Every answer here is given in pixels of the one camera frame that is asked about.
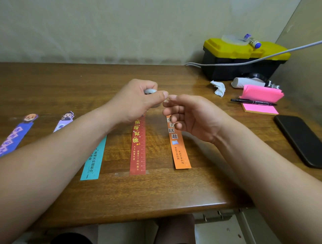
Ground person's right hand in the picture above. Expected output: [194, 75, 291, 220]
[162, 94, 227, 144]

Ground person's left hand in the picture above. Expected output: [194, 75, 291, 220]
[107, 79, 169, 126]

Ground clear tape roll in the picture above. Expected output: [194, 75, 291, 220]
[144, 88, 162, 109]

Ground person's right forearm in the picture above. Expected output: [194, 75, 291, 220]
[213, 117, 322, 244]

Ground person's left forearm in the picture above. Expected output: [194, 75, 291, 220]
[0, 104, 119, 244]

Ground orange paper bookmark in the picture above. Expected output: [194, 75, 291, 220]
[166, 115, 192, 170]

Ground crumpled white tissue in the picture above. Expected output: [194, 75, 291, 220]
[210, 80, 226, 98]

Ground red ruler bookmark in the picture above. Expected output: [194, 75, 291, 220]
[129, 114, 146, 176]

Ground black toolbox with yellow lid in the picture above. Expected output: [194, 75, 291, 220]
[202, 38, 292, 81]

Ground white paper roll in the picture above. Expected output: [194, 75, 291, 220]
[231, 77, 266, 89]

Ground black pen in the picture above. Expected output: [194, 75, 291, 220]
[230, 98, 278, 106]

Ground pink sticky note pad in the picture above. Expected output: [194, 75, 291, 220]
[239, 84, 285, 116]

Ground white marker with blue cap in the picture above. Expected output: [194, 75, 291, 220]
[243, 33, 262, 49]

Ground teal paper bookmark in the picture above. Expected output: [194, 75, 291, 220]
[80, 135, 108, 181]

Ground white bearded face bookmark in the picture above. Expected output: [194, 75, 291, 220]
[53, 111, 75, 133]

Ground person's right leg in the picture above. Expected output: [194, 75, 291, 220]
[153, 214, 196, 244]

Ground person's leg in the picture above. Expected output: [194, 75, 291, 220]
[153, 214, 196, 244]
[50, 224, 99, 244]

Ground black smartphone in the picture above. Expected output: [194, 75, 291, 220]
[273, 115, 322, 169]

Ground purple cartoon face bookmark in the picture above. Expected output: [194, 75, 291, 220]
[0, 114, 39, 158]

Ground person's left leg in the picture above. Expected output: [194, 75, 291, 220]
[50, 224, 99, 244]

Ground metal drawer bracket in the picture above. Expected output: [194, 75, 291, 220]
[193, 208, 235, 225]

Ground grey cable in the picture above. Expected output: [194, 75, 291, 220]
[185, 40, 322, 68]

